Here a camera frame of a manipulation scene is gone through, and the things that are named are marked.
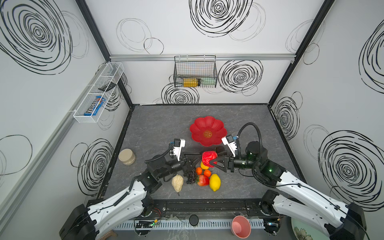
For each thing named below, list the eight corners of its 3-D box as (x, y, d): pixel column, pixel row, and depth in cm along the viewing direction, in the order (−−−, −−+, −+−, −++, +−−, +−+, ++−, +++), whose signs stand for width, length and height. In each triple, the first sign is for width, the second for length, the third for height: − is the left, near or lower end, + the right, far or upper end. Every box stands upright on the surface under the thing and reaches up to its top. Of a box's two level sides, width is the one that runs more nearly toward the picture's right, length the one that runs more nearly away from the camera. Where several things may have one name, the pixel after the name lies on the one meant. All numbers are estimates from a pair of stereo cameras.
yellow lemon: (210, 191, 81) (210, 189, 77) (209, 176, 86) (209, 173, 82) (220, 191, 81) (222, 189, 77) (219, 176, 86) (220, 173, 82)
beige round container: (121, 166, 90) (116, 160, 84) (124, 154, 95) (120, 148, 89) (133, 166, 90) (129, 160, 84) (137, 154, 95) (133, 148, 89)
